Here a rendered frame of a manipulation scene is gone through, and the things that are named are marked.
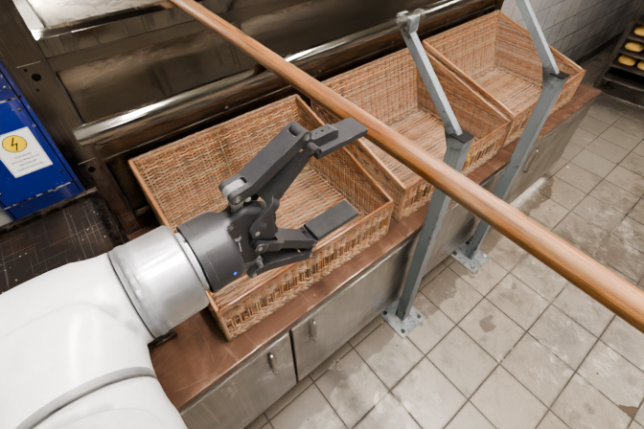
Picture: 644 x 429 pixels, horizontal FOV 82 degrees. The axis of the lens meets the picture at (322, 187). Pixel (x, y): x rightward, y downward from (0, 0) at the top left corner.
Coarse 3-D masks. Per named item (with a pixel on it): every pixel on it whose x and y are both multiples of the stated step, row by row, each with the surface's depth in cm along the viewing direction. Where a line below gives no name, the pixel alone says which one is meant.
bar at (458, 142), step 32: (448, 0) 91; (352, 32) 77; (384, 32) 81; (256, 64) 67; (416, 64) 88; (544, 64) 111; (192, 96) 60; (544, 96) 114; (96, 128) 54; (128, 128) 57; (448, 128) 89; (448, 160) 93; (512, 160) 133; (480, 224) 160; (416, 256) 123; (480, 256) 176; (416, 288) 137; (416, 320) 154
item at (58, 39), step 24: (168, 0) 89; (216, 0) 91; (240, 0) 95; (264, 0) 99; (72, 24) 79; (96, 24) 79; (120, 24) 81; (144, 24) 84; (168, 24) 87; (48, 48) 75; (72, 48) 78
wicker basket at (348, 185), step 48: (192, 144) 106; (240, 144) 115; (144, 192) 102; (192, 192) 111; (288, 192) 125; (336, 192) 125; (384, 192) 104; (336, 240) 95; (240, 288) 100; (288, 288) 95
